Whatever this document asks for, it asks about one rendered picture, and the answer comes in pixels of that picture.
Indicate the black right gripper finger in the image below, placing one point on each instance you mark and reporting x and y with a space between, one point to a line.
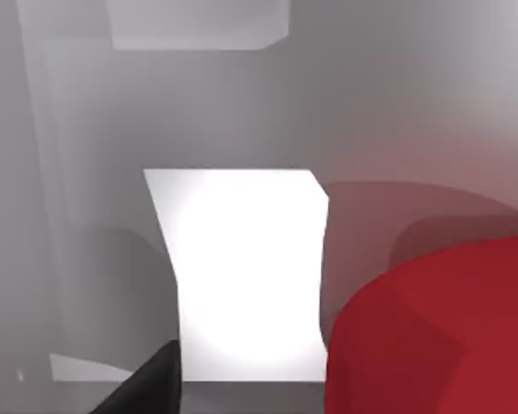
152 386

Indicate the red cup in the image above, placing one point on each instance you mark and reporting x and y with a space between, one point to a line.
431 332

